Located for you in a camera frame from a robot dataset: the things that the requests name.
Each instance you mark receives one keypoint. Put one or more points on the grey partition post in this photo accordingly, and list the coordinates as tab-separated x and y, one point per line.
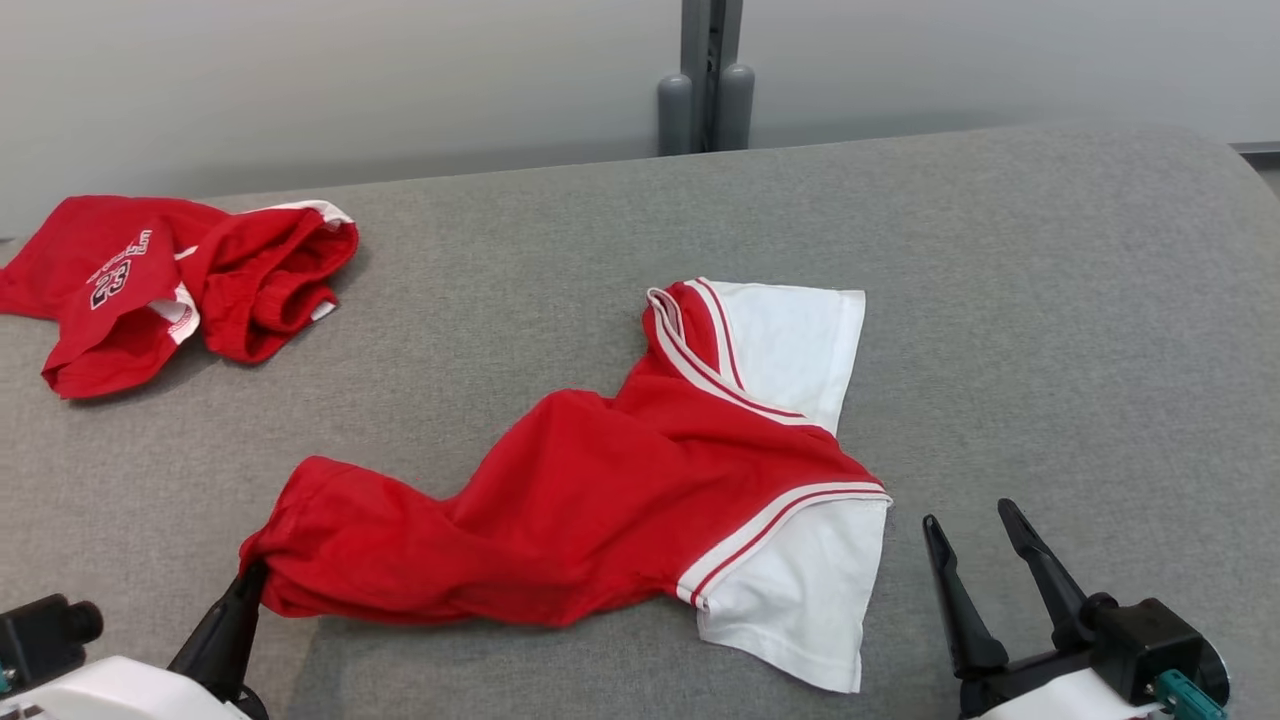
692	50

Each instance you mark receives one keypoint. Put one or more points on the red shorts with white trim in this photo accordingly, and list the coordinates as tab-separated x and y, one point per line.
250	290

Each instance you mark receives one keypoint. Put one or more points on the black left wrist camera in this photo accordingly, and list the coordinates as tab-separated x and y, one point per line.
40	640

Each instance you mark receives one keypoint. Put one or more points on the teal right camera connector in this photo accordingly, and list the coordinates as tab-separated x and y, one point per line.
1190	695

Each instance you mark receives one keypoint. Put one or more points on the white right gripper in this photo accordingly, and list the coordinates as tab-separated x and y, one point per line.
1060	695

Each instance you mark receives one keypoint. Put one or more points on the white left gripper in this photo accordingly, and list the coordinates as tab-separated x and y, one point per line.
110	695

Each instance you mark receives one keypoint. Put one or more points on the red white-sleeved shirt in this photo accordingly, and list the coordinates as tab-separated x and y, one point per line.
600	500

